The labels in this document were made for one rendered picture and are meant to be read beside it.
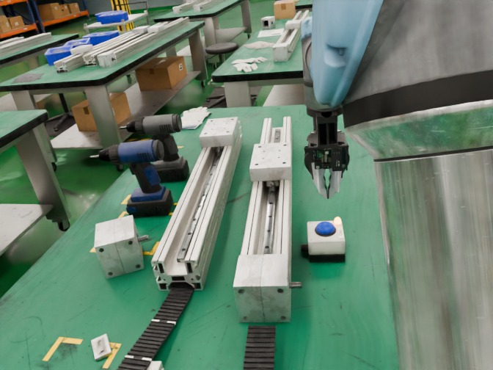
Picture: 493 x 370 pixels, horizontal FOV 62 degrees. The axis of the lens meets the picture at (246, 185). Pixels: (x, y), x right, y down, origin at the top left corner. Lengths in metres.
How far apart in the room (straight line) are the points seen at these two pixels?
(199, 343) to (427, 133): 0.67
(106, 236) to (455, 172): 0.86
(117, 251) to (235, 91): 1.88
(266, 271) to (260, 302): 0.06
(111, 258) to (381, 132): 0.84
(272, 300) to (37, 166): 2.07
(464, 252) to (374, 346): 0.58
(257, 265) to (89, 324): 0.37
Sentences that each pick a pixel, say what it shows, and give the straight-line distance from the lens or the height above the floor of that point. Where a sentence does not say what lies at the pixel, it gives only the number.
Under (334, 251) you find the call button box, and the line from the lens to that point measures 0.93.
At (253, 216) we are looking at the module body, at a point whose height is 0.86.
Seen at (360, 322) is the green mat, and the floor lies 0.78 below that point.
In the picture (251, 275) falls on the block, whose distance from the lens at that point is 0.79.
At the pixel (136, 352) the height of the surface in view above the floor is 0.81.
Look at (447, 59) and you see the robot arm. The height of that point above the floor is 1.35.
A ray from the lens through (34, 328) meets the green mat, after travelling 1.00.
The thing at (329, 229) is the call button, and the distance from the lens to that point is 0.92.
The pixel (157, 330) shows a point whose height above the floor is 0.80.
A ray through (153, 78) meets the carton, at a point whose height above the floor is 0.36.
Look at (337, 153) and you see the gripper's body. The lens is 0.77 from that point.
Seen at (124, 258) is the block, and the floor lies 0.82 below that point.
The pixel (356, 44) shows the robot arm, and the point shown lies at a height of 1.35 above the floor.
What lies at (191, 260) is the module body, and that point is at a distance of 0.87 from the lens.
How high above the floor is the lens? 1.40
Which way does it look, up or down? 29 degrees down
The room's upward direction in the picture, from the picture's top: 8 degrees counter-clockwise
